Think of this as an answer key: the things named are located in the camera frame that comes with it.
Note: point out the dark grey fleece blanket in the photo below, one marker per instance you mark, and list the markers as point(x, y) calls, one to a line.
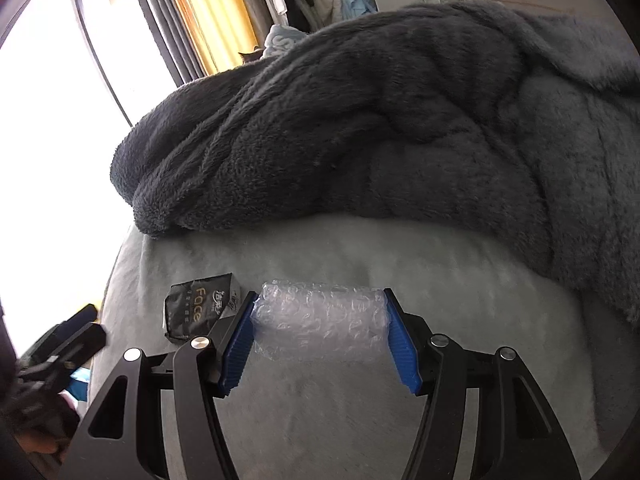
point(400, 135)

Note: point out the light blue patterned blanket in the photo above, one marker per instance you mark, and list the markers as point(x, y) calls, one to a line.
point(282, 39)

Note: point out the clear bubble wrap roll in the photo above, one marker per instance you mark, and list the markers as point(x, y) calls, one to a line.
point(320, 322)

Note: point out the yellow curtain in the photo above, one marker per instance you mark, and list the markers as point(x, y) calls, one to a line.
point(205, 15)

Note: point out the grey curtain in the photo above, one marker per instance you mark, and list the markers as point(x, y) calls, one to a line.
point(160, 15)

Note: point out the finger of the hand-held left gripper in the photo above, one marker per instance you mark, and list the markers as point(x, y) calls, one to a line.
point(80, 316)
point(77, 342)

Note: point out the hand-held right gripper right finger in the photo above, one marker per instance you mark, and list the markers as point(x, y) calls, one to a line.
point(402, 350)

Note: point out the grey cat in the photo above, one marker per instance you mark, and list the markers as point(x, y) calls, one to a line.
point(248, 56)

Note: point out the blue cardboard box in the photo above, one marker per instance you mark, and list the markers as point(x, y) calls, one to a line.
point(79, 386)

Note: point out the black tissue packet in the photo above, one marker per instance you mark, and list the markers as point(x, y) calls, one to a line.
point(197, 307)

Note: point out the black framed balcony door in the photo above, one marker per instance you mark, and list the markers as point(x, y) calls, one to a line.
point(107, 40)

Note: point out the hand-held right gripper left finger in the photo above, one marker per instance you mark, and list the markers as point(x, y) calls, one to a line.
point(235, 350)

